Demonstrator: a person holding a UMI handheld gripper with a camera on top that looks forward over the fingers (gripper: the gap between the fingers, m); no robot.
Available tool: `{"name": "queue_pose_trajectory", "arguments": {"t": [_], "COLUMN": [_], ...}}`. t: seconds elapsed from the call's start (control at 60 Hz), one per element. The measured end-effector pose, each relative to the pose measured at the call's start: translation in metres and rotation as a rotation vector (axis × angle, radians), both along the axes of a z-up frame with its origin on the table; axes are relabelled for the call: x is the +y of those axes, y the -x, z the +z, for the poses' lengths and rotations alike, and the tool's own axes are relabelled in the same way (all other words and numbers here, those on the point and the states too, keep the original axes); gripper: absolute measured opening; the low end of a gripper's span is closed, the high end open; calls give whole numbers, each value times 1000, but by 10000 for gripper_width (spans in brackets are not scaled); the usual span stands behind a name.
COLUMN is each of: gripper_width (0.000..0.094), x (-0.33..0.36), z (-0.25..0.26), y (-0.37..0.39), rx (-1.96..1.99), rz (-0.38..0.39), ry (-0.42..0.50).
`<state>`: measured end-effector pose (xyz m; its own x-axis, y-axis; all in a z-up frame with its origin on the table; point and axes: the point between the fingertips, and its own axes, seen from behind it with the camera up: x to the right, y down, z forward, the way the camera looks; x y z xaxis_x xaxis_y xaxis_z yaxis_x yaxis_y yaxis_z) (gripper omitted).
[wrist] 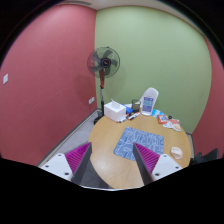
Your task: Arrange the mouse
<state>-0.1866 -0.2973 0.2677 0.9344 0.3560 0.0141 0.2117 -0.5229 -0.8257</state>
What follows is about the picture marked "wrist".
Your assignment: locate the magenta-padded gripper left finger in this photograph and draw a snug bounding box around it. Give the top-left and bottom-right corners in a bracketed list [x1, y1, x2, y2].
[40, 142, 93, 186]

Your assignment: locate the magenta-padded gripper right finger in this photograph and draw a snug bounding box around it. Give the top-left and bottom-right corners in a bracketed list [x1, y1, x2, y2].
[133, 143, 182, 185]

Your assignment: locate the blue patterned mouse pad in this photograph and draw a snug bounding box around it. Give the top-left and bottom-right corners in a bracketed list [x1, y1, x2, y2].
[113, 127, 164, 161]

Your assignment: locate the round wooden table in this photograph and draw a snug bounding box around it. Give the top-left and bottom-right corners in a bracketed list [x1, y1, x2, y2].
[89, 115, 191, 189]

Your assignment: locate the white orange snack packet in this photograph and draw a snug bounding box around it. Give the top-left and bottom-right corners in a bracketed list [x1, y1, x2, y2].
[164, 119, 181, 132]

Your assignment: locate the blue snack packet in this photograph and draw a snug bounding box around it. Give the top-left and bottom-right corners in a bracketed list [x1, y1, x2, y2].
[151, 109, 162, 118]

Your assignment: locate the black and white marker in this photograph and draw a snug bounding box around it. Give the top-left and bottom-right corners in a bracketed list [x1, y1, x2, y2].
[128, 112, 140, 120]

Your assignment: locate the dark cup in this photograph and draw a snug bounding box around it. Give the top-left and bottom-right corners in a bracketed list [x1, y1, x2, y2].
[132, 99, 141, 112]

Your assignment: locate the black chair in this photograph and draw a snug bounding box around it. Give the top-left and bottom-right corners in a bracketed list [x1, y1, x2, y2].
[189, 148, 219, 165]

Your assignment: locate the white tissue box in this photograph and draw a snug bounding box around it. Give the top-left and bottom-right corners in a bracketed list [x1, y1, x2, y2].
[104, 100, 126, 122]

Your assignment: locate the black standing fan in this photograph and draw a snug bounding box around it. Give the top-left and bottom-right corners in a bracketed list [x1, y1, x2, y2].
[86, 46, 121, 126]

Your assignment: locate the white wall power socket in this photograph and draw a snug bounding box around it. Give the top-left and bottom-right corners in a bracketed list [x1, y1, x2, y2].
[88, 97, 95, 104]

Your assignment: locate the white wall light switch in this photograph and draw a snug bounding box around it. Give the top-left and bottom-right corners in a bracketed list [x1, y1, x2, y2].
[3, 74, 8, 85]

